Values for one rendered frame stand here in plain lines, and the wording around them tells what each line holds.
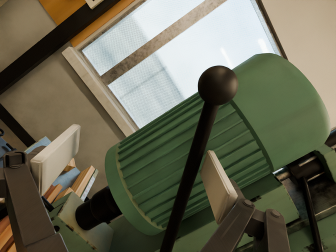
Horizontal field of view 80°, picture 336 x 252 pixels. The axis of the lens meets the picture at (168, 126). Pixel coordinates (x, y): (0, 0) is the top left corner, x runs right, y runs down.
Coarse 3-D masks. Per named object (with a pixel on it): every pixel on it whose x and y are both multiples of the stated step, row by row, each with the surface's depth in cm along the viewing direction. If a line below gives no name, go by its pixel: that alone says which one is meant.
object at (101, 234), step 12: (72, 192) 41; (60, 204) 38; (72, 204) 39; (60, 216) 36; (72, 216) 38; (60, 228) 36; (72, 228) 36; (96, 228) 41; (108, 228) 44; (72, 240) 37; (84, 240) 37; (96, 240) 40; (108, 240) 42
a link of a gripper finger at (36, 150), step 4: (36, 148) 16; (40, 148) 16; (32, 152) 15; (36, 152) 15; (28, 156) 14; (32, 156) 15; (28, 160) 14; (28, 164) 14; (0, 168) 13; (0, 172) 12; (0, 176) 12; (0, 180) 12; (4, 180) 12; (0, 184) 12; (4, 184) 12; (0, 188) 12; (4, 188) 12; (0, 192) 12; (4, 192) 12; (0, 196) 12; (4, 196) 12
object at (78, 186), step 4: (88, 168) 71; (92, 168) 72; (84, 172) 70; (88, 172) 69; (92, 172) 71; (80, 176) 69; (84, 176) 66; (88, 176) 68; (76, 180) 67; (80, 180) 65; (84, 180) 65; (76, 184) 64; (80, 184) 62; (84, 184) 64; (72, 188) 63; (76, 188) 61; (80, 188) 61; (76, 192) 59; (80, 192) 60
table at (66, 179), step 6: (42, 138) 66; (36, 144) 62; (42, 144) 64; (48, 144) 67; (24, 150) 58; (30, 150) 59; (60, 174) 64; (66, 174) 66; (72, 174) 69; (78, 174) 71; (54, 180) 61; (60, 180) 63; (66, 180) 65; (72, 180) 67; (66, 186) 64; (54, 198) 57
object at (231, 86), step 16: (208, 80) 16; (224, 80) 16; (208, 96) 17; (224, 96) 17; (208, 112) 18; (208, 128) 18; (192, 144) 19; (192, 160) 20; (192, 176) 20; (176, 208) 22; (176, 224) 22
